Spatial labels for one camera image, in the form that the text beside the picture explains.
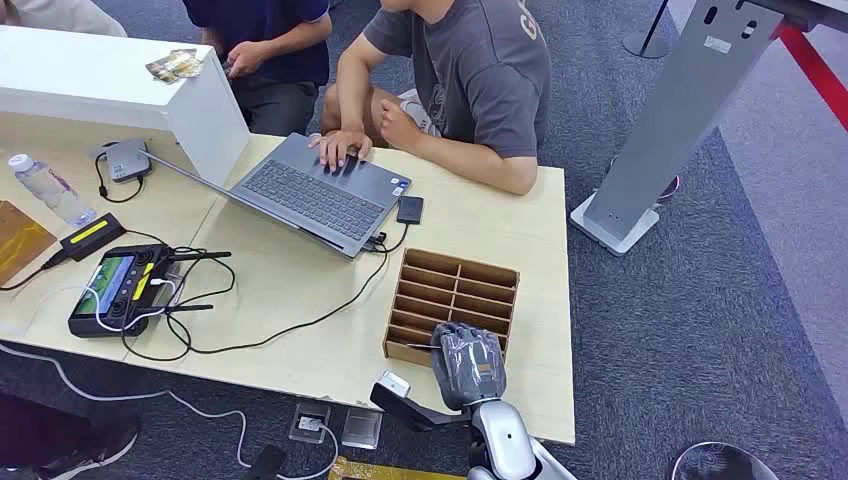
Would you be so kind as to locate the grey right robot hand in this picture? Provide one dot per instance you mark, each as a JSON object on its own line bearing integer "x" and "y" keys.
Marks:
{"x": 469, "y": 364}

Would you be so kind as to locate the dark thin card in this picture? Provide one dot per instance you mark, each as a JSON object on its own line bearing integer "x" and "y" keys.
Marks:
{"x": 422, "y": 346}

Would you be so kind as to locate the wooden slotted card holder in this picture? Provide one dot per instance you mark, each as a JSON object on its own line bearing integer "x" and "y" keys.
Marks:
{"x": 450, "y": 291}

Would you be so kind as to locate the person's left hand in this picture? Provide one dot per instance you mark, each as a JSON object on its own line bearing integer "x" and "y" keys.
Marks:
{"x": 399, "y": 124}

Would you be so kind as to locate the person's hand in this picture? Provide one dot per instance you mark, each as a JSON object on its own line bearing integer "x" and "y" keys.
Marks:
{"x": 399, "y": 124}
{"x": 246, "y": 58}
{"x": 341, "y": 144}

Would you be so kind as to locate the person's right hand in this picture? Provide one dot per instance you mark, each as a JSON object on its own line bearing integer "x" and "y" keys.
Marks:
{"x": 341, "y": 144}

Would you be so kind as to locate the person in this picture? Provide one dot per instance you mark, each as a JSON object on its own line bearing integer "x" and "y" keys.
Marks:
{"x": 477, "y": 79}
{"x": 60, "y": 14}
{"x": 278, "y": 40}

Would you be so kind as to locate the grey floor socket cover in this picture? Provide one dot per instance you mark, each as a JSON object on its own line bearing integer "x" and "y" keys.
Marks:
{"x": 362, "y": 429}

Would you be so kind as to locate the yellow floor strip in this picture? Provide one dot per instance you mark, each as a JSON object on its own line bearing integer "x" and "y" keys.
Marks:
{"x": 384, "y": 472}

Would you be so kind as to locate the small black external drive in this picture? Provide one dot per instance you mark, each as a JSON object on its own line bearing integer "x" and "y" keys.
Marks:
{"x": 410, "y": 209}

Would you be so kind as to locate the floor socket with plug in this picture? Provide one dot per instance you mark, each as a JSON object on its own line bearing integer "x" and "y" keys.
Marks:
{"x": 309, "y": 422}

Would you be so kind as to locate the grey laptop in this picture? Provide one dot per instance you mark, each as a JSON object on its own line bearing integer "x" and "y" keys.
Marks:
{"x": 318, "y": 195}

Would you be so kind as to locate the black floor object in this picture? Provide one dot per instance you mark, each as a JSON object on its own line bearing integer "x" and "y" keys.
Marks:
{"x": 265, "y": 464}

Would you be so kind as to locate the round dark stool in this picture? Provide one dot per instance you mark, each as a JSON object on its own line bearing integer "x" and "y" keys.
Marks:
{"x": 722, "y": 465}

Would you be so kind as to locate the grey kiosk stand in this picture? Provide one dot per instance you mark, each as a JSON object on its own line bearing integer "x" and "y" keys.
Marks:
{"x": 676, "y": 112}

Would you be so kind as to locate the black handheld controller with screen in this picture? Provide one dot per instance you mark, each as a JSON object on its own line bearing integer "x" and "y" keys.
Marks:
{"x": 112, "y": 291}

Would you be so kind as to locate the black stanchion base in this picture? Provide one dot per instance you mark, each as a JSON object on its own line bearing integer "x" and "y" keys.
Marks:
{"x": 646, "y": 44}

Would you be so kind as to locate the black shoe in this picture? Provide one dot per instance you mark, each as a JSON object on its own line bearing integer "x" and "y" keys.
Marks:
{"x": 93, "y": 450}

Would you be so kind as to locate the grey hub box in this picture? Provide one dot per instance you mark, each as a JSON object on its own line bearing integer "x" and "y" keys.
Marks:
{"x": 127, "y": 160}

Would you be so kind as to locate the black adapter with yellow label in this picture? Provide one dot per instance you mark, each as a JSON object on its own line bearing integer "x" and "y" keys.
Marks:
{"x": 91, "y": 236}

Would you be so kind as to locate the clear plastic water bottle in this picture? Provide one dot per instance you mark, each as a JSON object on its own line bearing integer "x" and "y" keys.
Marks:
{"x": 53, "y": 193}

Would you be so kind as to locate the red barrier belt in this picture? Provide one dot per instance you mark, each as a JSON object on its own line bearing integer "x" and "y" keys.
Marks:
{"x": 818, "y": 73}

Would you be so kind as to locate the brown wooden board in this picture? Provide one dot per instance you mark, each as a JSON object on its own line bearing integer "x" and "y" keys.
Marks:
{"x": 20, "y": 240}

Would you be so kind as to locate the white counter block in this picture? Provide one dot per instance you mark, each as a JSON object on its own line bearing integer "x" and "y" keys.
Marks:
{"x": 99, "y": 79}

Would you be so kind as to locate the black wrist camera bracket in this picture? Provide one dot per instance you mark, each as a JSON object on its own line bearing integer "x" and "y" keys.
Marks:
{"x": 414, "y": 412}

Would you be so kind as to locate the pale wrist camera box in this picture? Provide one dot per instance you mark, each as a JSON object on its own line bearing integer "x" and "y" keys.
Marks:
{"x": 394, "y": 383}

